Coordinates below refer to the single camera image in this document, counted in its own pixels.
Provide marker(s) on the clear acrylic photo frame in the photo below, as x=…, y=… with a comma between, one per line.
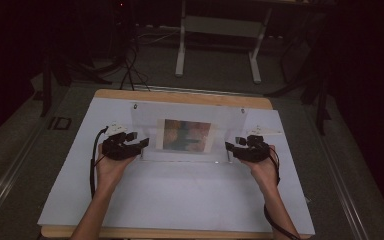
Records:
x=186, y=111

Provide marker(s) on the white table cover sheet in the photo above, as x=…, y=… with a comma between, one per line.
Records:
x=180, y=196

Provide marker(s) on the wooden table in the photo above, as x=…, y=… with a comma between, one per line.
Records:
x=180, y=97

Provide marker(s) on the metal floor rail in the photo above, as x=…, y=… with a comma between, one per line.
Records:
x=343, y=186
x=10, y=176

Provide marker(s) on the white metal desk frame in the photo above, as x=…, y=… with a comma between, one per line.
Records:
x=220, y=26

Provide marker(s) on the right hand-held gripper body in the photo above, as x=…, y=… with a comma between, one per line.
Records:
x=253, y=153

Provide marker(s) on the black floor bracket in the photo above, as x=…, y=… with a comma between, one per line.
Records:
x=60, y=123

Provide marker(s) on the colourful photo print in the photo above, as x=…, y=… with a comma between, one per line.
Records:
x=186, y=135

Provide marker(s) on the person's left hand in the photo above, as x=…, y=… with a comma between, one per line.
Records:
x=110, y=171

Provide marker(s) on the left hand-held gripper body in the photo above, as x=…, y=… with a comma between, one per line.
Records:
x=118, y=150

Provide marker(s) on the person's right hand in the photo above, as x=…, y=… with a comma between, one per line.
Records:
x=265, y=173

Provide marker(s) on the black tripod stand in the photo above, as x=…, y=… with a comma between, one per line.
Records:
x=66, y=70
x=313, y=83

